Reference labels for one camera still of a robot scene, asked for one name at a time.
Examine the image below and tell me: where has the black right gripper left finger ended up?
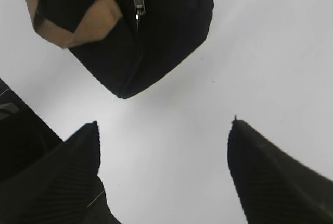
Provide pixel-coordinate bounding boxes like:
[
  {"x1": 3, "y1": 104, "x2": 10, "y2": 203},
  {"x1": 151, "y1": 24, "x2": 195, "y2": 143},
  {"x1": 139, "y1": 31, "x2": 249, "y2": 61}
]
[{"x1": 1, "y1": 122, "x2": 119, "y2": 223}]

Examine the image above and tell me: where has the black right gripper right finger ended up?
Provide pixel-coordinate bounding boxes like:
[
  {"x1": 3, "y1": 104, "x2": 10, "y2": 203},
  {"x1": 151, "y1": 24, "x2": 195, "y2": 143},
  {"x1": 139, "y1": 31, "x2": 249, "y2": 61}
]
[{"x1": 227, "y1": 119, "x2": 332, "y2": 223}]

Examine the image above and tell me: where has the black bag with tan straps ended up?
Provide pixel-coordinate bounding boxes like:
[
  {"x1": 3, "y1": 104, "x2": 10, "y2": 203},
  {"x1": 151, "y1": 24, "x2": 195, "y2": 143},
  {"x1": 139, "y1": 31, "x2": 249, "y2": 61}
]
[{"x1": 25, "y1": 0, "x2": 214, "y2": 99}]

